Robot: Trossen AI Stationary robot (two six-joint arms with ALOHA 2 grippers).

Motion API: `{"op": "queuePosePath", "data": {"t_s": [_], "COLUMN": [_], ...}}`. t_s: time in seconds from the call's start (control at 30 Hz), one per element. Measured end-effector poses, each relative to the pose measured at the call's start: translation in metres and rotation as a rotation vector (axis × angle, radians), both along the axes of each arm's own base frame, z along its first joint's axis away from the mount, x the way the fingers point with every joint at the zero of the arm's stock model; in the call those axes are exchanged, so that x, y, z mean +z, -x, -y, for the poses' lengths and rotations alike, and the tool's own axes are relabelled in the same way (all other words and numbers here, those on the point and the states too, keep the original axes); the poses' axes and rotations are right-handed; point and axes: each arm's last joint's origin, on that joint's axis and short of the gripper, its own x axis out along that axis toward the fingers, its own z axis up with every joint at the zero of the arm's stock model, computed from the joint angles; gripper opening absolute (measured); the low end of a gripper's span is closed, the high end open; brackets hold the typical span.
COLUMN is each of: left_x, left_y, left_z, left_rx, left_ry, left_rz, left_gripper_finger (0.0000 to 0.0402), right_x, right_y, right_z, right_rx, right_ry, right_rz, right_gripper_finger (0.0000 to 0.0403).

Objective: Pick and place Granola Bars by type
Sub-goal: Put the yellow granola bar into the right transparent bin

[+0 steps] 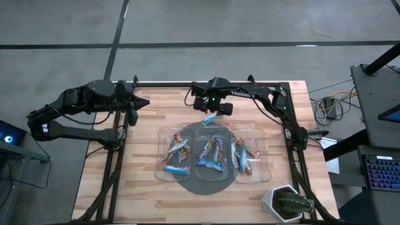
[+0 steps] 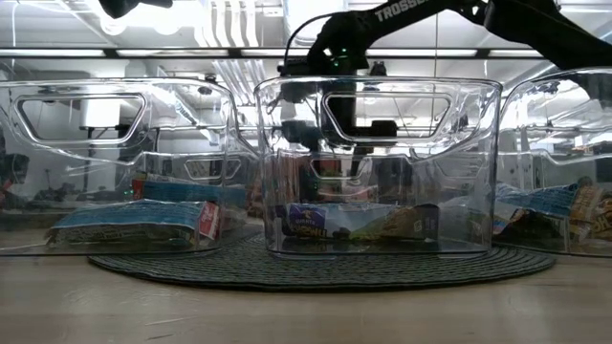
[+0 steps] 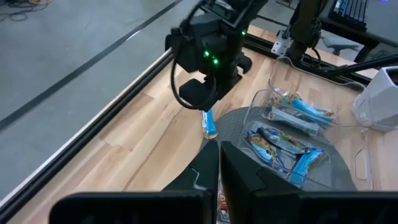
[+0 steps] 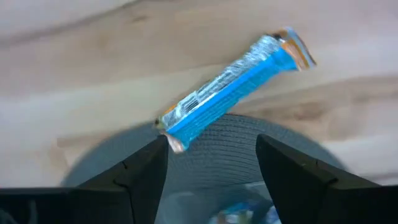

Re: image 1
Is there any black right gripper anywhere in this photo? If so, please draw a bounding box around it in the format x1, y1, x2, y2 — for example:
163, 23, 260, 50
193, 93, 234, 116

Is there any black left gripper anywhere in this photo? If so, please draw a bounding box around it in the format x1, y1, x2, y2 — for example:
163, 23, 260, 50
123, 92, 151, 110

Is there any light blue wrapper granola bar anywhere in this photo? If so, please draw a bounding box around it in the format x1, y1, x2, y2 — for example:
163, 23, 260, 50
230, 141, 238, 169
239, 149, 248, 174
202, 114, 219, 126

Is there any dark blue wrapper granola bar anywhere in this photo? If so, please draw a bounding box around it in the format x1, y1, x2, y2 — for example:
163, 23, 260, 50
214, 137, 224, 166
199, 136, 217, 160
196, 158, 226, 173

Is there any orange brown wrapper granola bar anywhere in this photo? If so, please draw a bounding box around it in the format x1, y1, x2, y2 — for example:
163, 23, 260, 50
236, 137, 261, 158

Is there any clear plastic bin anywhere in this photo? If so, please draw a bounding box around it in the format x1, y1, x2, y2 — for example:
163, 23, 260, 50
154, 126, 194, 182
192, 124, 234, 183
230, 127, 272, 184

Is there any round grey woven placemat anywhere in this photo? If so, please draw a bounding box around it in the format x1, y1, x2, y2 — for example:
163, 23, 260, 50
167, 121, 243, 196

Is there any black table clamp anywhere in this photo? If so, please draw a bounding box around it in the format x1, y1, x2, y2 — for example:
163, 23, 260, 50
307, 129, 329, 139

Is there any white faceted plant pot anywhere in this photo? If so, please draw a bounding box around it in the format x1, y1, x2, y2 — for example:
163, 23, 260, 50
261, 184, 306, 223

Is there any black power adapter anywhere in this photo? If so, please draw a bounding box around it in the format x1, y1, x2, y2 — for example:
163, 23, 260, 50
323, 97, 337, 119

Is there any green cactus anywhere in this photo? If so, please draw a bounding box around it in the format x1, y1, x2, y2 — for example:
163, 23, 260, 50
274, 191, 316, 216

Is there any black computer with blue light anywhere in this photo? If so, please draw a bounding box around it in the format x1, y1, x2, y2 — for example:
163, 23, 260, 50
0, 120, 28, 147

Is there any grey side table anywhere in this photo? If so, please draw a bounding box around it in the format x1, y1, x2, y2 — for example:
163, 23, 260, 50
0, 139, 51, 225

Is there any black diagonal bar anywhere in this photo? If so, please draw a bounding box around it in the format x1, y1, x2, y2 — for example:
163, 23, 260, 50
322, 129, 369, 163

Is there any grey desk top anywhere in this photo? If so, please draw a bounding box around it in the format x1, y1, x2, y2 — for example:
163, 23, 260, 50
349, 64, 400, 149

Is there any black pole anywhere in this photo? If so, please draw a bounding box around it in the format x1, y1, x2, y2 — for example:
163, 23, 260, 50
364, 41, 400, 76

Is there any black monitor with blue screen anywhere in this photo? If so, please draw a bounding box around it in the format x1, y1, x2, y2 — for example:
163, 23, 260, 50
377, 104, 400, 124

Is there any black chair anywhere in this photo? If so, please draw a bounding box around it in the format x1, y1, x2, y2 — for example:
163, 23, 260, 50
338, 187, 400, 225

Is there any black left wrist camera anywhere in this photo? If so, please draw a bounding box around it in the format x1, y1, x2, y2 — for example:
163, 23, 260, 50
127, 107, 139, 127

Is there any yellow cable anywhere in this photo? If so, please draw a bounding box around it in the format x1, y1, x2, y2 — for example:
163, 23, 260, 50
316, 89, 357, 111

